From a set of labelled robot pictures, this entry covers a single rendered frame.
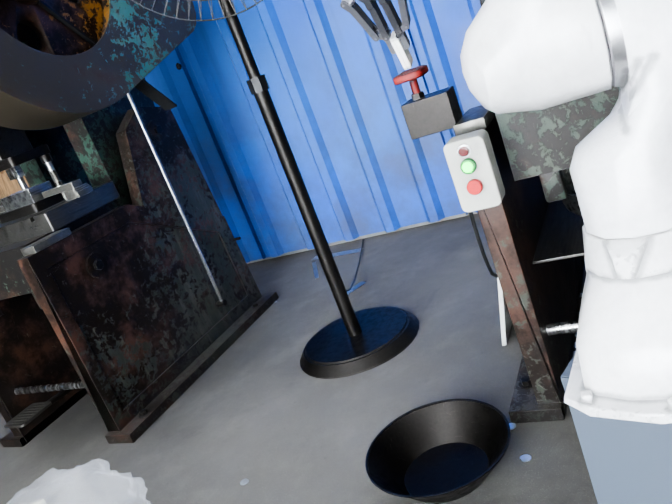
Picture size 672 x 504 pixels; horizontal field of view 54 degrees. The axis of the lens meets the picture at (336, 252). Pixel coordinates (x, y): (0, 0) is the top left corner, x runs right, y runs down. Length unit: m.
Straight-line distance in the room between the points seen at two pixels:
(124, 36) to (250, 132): 1.05
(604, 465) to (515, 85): 0.43
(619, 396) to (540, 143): 0.69
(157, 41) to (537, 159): 1.41
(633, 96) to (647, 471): 0.39
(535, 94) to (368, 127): 2.22
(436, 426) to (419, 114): 0.67
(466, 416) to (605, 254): 0.84
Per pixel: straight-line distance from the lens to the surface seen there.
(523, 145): 1.30
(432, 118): 1.30
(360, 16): 1.28
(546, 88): 0.65
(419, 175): 2.81
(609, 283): 0.70
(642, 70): 0.66
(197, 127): 3.24
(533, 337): 1.39
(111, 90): 2.09
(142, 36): 2.27
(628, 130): 0.67
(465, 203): 1.23
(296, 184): 1.88
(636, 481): 0.82
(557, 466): 1.37
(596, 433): 0.80
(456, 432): 1.49
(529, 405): 1.49
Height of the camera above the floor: 0.86
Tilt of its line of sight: 16 degrees down
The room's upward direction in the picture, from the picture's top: 21 degrees counter-clockwise
